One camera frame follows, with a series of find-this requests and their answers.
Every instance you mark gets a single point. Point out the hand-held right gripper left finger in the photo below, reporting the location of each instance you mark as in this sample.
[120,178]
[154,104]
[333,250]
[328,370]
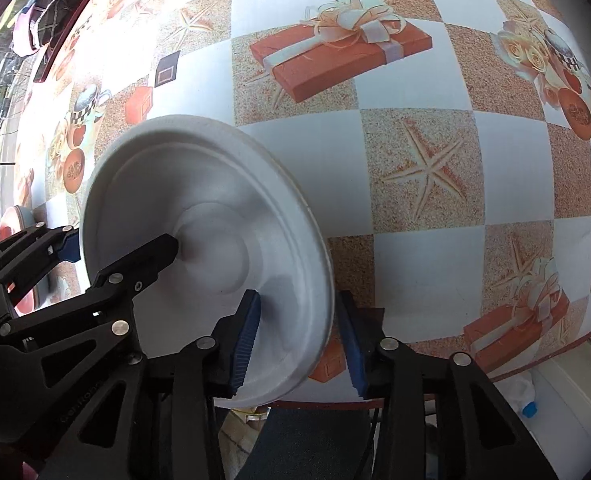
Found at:
[245,340]

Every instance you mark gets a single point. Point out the person's blue jeans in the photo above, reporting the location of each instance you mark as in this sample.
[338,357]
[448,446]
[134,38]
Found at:
[285,440]

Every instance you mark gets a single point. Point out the printed checkered tablecloth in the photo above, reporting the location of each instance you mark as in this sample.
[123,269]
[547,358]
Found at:
[425,160]

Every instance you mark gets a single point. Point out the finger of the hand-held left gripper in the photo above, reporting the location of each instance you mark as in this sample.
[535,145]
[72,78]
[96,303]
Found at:
[68,250]
[125,270]

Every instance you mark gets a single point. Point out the pink cloth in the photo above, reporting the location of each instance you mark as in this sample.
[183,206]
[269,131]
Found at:
[23,35]

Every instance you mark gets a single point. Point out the plastic bottle with blue cap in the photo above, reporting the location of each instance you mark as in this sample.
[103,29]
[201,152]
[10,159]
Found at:
[523,400]

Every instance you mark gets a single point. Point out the white ledge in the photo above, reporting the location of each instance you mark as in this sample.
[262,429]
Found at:
[570,410]

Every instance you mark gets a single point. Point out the white plate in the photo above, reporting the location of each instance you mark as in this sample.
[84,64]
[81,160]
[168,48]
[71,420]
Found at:
[200,185]

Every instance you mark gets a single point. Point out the pink bowl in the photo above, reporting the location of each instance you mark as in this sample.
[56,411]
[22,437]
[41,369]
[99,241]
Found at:
[10,222]

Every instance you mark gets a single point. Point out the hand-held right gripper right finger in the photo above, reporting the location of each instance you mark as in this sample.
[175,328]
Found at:
[351,340]

